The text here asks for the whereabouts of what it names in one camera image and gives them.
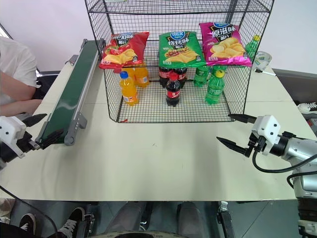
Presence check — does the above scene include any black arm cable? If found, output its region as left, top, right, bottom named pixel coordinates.
left=0, top=185, right=59, bottom=238
left=252, top=148, right=317, bottom=189

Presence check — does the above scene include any grey trouser leg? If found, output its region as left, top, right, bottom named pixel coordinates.
left=176, top=201, right=204, bottom=234
left=106, top=201, right=148, bottom=233

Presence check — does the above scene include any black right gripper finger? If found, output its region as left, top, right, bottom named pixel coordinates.
left=227, top=113, right=256, bottom=124
left=216, top=136, right=249, bottom=154

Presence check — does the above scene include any black sneaker white sole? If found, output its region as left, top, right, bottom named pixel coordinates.
left=19, top=213, right=37, bottom=236
left=57, top=207, right=86, bottom=238

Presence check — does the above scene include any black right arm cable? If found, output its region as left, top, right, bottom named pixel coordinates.
left=252, top=148, right=317, bottom=189

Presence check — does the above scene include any person in white shirt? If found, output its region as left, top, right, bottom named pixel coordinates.
left=0, top=36, right=42, bottom=107

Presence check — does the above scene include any black white marker pen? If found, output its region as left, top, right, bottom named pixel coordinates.
left=255, top=68, right=277, bottom=76

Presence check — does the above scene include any green soda bottle yellow cap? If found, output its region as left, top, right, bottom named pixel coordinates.
left=245, top=35, right=262, bottom=61
left=205, top=70, right=225, bottom=106
left=210, top=65, right=228, bottom=75
left=193, top=65, right=211, bottom=87

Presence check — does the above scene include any cola bottle red label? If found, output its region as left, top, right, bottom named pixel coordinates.
left=173, top=66, right=188, bottom=89
left=158, top=66, right=174, bottom=88
left=165, top=73, right=182, bottom=108

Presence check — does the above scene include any black wire mesh rack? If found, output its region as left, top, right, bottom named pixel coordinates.
left=84, top=0, right=275, bottom=124

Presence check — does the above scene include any green conveyor belt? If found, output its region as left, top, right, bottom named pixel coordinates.
left=34, top=38, right=106, bottom=147

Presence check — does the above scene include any grey side desk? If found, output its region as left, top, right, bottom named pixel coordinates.
left=271, top=67, right=317, bottom=105

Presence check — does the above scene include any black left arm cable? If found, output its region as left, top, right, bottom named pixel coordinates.
left=0, top=185, right=59, bottom=238

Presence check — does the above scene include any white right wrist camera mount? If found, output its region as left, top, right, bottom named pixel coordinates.
left=251, top=115, right=282, bottom=156

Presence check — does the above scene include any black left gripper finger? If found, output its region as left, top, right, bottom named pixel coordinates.
left=21, top=113, right=48, bottom=128
left=35, top=129, right=65, bottom=150

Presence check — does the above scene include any green potato chip bag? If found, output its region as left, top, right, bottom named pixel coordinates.
left=158, top=30, right=207, bottom=69

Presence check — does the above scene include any red potato chip bag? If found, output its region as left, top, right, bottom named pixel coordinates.
left=98, top=31, right=150, bottom=70

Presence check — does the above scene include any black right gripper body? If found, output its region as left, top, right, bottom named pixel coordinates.
left=245, top=132, right=268, bottom=158

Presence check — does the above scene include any magenta potato chip bag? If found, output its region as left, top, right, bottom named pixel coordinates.
left=199, top=22, right=253, bottom=67

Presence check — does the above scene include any orange soda bottle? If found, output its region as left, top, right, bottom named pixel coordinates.
left=133, top=66, right=150, bottom=88
left=119, top=71, right=139, bottom=107

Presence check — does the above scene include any black chair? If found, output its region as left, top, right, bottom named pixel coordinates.
left=35, top=70, right=62, bottom=100

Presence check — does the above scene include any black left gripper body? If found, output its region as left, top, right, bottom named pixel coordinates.
left=14, top=132, right=42, bottom=158

